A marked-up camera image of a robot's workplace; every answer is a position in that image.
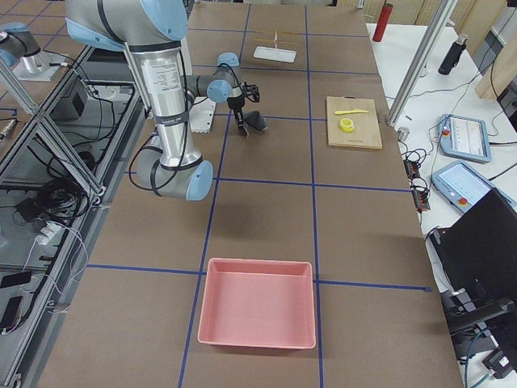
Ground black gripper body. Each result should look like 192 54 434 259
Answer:
227 95 245 121

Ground grey wiping cloth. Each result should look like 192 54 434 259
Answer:
244 110 268 131

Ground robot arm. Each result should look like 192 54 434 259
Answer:
65 0 267 201

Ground black water bottle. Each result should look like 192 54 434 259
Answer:
438 34 469 75

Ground white rectangular tray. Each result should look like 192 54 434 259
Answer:
254 46 296 63

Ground wooden rack bar near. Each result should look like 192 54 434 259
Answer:
254 38 296 45

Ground yellow lemon slices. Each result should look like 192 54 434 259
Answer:
338 117 355 133

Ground bamboo cutting board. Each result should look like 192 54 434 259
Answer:
326 96 382 150

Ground yellow plastic knife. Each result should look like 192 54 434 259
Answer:
334 108 370 116

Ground red cylinder bottle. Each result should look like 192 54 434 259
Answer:
372 2 393 42

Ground pink plastic bin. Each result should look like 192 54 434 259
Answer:
197 258 316 349

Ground blue teach pendant far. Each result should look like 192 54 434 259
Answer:
438 114 492 163

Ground blue teach pendant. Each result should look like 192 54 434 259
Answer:
438 114 492 163
431 161 494 213

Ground blue teach pendant near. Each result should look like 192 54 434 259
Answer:
431 161 494 213

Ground black monitor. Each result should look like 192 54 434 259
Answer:
431 188 516 301

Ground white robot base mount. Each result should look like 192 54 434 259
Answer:
189 97 216 134

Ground aluminium frame post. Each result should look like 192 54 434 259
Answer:
386 0 458 127

